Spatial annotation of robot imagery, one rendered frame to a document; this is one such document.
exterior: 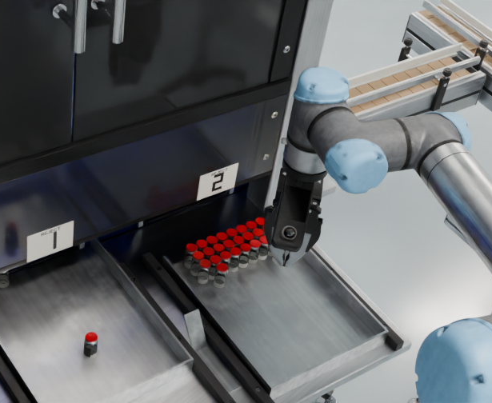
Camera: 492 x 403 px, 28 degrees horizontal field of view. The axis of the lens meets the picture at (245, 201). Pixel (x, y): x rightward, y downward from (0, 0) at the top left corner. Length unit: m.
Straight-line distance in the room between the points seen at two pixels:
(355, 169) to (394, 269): 1.92
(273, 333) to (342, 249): 1.50
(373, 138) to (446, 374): 0.39
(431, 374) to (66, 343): 0.77
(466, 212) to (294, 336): 0.56
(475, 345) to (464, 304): 2.12
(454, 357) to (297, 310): 0.75
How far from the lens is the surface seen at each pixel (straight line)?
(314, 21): 1.75
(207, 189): 1.84
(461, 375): 1.12
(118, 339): 1.74
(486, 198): 1.34
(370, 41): 4.30
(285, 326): 1.81
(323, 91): 1.41
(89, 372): 1.70
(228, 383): 1.71
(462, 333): 1.12
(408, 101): 2.32
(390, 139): 1.39
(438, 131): 1.42
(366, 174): 1.36
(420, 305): 3.18
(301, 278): 1.89
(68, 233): 1.71
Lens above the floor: 2.22
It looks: 41 degrees down
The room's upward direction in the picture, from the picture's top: 11 degrees clockwise
